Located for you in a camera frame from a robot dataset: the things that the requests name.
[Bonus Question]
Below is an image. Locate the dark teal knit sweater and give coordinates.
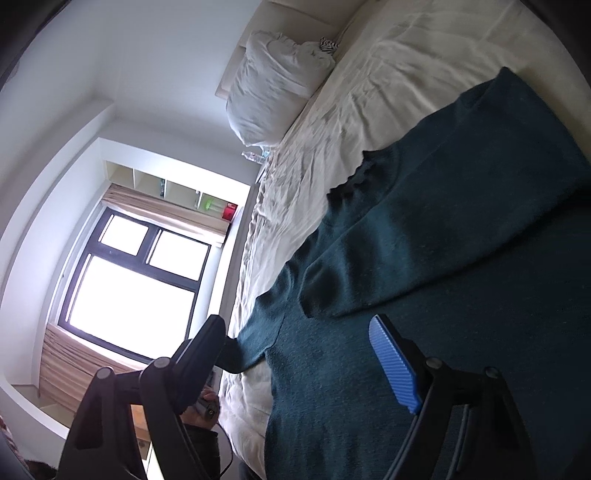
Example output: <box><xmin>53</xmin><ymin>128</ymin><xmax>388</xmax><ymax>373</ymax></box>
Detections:
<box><xmin>217</xmin><ymin>69</ymin><xmax>590</xmax><ymax>479</ymax></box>

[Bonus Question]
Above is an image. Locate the dark sleeve forearm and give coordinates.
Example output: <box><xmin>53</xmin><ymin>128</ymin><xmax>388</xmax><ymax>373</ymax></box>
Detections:
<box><xmin>184</xmin><ymin>424</ymin><xmax>221</xmax><ymax>479</ymax></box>

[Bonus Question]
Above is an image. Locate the left hand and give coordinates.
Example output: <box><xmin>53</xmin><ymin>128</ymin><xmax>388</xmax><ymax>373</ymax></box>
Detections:
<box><xmin>180</xmin><ymin>385</ymin><xmax>219</xmax><ymax>430</ymax></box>

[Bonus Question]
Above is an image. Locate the black framed window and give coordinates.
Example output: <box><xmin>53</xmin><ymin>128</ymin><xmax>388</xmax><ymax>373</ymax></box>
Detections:
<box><xmin>58</xmin><ymin>208</ymin><xmax>211</xmax><ymax>363</ymax></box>

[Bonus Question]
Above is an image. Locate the red box on shelf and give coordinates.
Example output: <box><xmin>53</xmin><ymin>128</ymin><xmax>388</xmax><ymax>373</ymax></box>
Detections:
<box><xmin>222</xmin><ymin>203</ymin><xmax>238</xmax><ymax>222</ymax></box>

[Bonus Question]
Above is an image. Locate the beige roman blind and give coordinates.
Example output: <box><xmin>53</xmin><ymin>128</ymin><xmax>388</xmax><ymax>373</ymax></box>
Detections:
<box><xmin>102</xmin><ymin>184</ymin><xmax>229</xmax><ymax>244</ymax></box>

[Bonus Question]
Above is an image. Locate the clear water bottle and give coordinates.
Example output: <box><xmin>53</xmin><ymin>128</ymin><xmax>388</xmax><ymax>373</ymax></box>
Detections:
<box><xmin>242</xmin><ymin>149</ymin><xmax>270</xmax><ymax>165</ymax></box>

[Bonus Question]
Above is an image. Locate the white pillow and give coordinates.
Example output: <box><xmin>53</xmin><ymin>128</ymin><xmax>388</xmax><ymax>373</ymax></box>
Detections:
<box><xmin>226</xmin><ymin>42</ymin><xmax>335</xmax><ymax>147</ymax></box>

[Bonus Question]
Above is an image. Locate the cream bed sheet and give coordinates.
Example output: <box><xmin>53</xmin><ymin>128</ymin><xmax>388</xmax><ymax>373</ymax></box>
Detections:
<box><xmin>221</xmin><ymin>1</ymin><xmax>590</xmax><ymax>479</ymax></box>

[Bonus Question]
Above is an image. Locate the zebra striped cloth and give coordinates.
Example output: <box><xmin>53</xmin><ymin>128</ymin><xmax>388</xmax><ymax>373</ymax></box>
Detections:
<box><xmin>318</xmin><ymin>37</ymin><xmax>339</xmax><ymax>57</ymax></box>

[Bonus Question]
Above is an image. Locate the black cable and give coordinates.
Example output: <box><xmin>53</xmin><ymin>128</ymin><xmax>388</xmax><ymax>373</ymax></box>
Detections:
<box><xmin>212</xmin><ymin>421</ymin><xmax>236</xmax><ymax>478</ymax></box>

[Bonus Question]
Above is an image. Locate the white wall shelf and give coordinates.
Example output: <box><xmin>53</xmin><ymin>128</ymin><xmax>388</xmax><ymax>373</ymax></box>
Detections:
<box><xmin>104</xmin><ymin>161</ymin><xmax>231</xmax><ymax>220</ymax></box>

